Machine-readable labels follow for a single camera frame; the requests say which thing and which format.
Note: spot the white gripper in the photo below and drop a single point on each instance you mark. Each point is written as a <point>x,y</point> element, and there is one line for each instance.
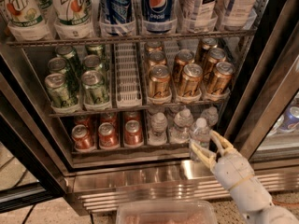
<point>231,171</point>

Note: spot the clear water bottle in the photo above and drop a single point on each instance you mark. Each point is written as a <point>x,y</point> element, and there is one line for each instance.
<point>179,133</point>
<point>211,115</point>
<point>157,130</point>
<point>199,133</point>

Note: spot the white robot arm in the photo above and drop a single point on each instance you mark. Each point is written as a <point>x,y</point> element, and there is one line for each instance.
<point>271,215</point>

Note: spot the clear labelled bottle left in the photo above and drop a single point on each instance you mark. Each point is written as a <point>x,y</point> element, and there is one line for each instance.
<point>198,15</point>

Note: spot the clear labelled bottle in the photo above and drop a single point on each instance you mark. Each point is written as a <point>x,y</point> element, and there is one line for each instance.
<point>236,13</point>
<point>198,15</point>

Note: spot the clear labelled bottle right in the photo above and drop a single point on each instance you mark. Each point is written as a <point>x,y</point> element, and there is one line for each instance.
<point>236,13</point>

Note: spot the blue Pepsi bottle right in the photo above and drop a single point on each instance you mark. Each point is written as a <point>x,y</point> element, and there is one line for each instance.
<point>157,14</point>

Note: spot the blue pepsi bottle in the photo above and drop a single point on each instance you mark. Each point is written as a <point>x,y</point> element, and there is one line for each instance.
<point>118,14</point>
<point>157,14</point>

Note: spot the blue Pepsi bottle left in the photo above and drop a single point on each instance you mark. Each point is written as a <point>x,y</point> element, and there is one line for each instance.
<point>118,14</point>

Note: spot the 7UP zero sugar bottle right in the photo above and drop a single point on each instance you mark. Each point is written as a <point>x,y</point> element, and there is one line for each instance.
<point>73,18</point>

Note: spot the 7up zero sugar bottle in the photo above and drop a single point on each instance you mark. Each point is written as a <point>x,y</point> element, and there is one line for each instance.
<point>28,20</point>
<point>73,18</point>

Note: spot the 7UP zero sugar bottle left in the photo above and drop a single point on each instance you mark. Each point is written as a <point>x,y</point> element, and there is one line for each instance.
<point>28,20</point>

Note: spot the gold can front middle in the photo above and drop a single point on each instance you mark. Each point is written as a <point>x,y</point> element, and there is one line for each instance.
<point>191,77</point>

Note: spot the gold can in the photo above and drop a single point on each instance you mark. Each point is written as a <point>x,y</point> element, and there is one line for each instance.
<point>214,56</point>
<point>191,77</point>
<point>220,78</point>
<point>159,78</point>
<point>156,57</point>
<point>183,57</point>

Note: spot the blue can behind glass door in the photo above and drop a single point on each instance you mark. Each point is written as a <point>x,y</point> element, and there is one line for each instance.
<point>291,119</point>

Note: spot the gold can front right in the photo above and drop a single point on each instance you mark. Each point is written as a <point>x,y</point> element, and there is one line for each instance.
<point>220,78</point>

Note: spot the orange soda can front right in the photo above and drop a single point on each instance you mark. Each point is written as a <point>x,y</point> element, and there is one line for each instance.
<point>133,136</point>

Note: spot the orange soda can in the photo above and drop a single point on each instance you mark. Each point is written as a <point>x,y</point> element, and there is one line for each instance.
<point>108,138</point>
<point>133,136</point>
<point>82,138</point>

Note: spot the gold can front left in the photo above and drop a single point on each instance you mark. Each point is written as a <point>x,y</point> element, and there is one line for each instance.
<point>159,78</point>

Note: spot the clear plastic food container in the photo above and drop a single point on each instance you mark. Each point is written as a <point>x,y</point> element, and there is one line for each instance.
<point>166,212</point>

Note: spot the orange soda can front middle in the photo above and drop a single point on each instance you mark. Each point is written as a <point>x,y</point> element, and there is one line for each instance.
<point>108,138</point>

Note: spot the orange soda can front left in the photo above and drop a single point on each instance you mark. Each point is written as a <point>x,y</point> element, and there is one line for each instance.
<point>82,138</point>

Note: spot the green soda can front right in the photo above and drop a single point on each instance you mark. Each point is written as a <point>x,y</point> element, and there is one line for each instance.
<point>95,88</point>

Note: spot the green soda can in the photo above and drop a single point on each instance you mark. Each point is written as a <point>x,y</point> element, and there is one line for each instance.
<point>94,62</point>
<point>61,94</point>
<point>95,88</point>
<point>60,65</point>

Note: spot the green soda can front left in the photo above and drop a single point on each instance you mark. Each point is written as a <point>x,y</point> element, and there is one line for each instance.
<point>61,94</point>

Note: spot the middle wire shelf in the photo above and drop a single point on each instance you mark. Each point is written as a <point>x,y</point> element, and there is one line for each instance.
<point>133,108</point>

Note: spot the wire shelf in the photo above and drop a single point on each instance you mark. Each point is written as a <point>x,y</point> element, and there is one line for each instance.
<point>133,108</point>
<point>126,39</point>

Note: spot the steel fridge door frame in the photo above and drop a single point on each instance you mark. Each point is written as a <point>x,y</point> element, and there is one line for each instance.
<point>266,82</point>

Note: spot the upper wire shelf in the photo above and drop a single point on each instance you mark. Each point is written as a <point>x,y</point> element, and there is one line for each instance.
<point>126,39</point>

